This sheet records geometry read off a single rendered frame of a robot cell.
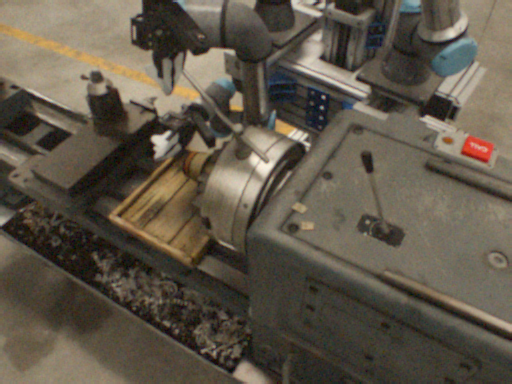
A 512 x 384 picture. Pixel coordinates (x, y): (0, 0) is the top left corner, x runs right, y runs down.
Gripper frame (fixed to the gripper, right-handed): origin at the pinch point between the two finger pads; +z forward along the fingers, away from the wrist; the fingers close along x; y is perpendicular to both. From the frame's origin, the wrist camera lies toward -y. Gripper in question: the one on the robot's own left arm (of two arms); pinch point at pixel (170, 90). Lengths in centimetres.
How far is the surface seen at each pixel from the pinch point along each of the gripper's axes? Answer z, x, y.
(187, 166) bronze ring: 25.0, -9.5, 2.2
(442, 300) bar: 12, 9, -64
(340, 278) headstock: 16, 11, -48
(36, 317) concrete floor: 141, -2, 80
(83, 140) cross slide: 37, -14, 46
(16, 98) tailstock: 41, -22, 91
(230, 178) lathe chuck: 15.7, -1.1, -16.0
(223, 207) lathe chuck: 21.6, 2.0, -16.8
